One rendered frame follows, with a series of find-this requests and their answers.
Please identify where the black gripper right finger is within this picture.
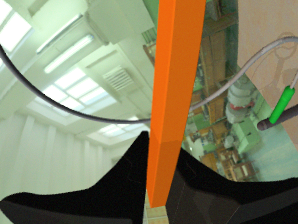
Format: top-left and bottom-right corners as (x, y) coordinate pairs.
(165, 147), (298, 224)

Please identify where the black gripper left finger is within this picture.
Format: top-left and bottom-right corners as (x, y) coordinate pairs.
(0, 131), (149, 224)

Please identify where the orange handle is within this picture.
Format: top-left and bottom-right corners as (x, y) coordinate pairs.
(146, 0), (206, 208)

